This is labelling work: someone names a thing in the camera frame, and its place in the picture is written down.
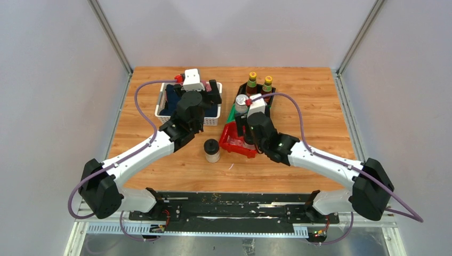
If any silver lid jar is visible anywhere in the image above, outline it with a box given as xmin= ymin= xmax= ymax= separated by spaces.
xmin=234 ymin=94 xmax=249 ymax=116

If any yellow cap sauce bottle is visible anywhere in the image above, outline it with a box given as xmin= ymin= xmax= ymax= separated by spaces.
xmin=246 ymin=71 xmax=257 ymax=97
xmin=261 ymin=76 xmax=273 ymax=95

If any black cap shaker front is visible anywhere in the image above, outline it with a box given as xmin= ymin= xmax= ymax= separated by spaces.
xmin=204 ymin=139 xmax=220 ymax=163

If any black cap shaker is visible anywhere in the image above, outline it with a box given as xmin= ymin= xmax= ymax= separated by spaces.
xmin=204 ymin=139 xmax=220 ymax=163
xmin=243 ymin=136 xmax=255 ymax=150

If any black cap shaker back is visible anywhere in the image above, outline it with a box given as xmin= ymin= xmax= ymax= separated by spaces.
xmin=243 ymin=136 xmax=255 ymax=150

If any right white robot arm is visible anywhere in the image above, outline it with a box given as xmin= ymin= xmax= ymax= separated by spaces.
xmin=235 ymin=112 xmax=394 ymax=223

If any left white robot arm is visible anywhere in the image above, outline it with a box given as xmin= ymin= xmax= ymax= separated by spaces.
xmin=68 ymin=75 xmax=223 ymax=220

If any black plastic bin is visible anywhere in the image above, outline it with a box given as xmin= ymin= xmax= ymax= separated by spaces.
xmin=237 ymin=83 xmax=276 ymax=116

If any green plastic bin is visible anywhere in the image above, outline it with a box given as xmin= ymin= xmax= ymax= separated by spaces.
xmin=226 ymin=104 xmax=236 ymax=123

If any pink cloth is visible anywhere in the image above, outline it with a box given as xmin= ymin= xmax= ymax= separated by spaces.
xmin=202 ymin=81 xmax=212 ymax=92

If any red plastic bin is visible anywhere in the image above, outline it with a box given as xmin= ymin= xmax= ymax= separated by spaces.
xmin=219 ymin=121 xmax=257 ymax=158

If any dark blue cloth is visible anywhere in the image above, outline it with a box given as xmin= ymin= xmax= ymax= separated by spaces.
xmin=158 ymin=84 xmax=218 ymax=117

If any white plastic basket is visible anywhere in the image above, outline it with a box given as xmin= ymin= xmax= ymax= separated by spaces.
xmin=155 ymin=83 xmax=222 ymax=126

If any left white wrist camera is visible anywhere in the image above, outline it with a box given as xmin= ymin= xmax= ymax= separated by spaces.
xmin=182 ymin=68 xmax=205 ymax=92

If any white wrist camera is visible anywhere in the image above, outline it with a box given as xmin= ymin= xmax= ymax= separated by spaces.
xmin=245 ymin=93 xmax=267 ymax=117
xmin=182 ymin=68 xmax=205 ymax=92

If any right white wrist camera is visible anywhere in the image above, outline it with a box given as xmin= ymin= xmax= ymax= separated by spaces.
xmin=245 ymin=93 xmax=267 ymax=117

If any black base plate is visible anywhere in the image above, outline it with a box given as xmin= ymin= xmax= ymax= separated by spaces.
xmin=125 ymin=192 xmax=340 ymax=237

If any aluminium rail frame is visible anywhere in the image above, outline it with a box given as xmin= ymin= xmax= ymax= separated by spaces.
xmin=63 ymin=0 xmax=407 ymax=256

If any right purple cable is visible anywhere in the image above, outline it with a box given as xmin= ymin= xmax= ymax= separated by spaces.
xmin=249 ymin=93 xmax=424 ymax=246

